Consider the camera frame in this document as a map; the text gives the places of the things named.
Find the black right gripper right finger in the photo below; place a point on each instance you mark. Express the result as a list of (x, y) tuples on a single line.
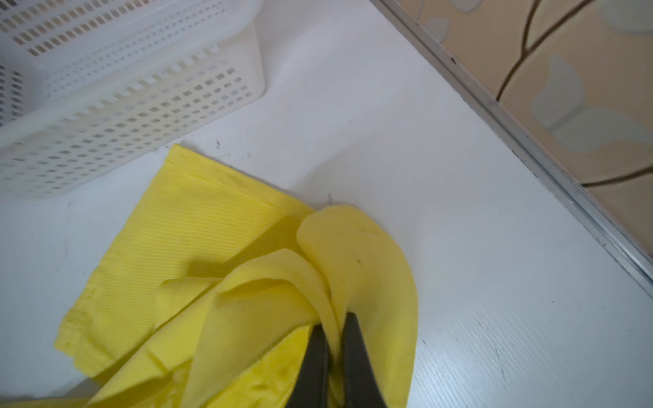
[(360, 386)]

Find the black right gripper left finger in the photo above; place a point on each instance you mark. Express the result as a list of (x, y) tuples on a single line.
[(311, 386)]

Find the yellow trousers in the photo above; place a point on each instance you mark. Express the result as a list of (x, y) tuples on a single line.
[(208, 296)]

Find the white plastic perforated basket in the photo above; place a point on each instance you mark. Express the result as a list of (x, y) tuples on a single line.
[(87, 86)]

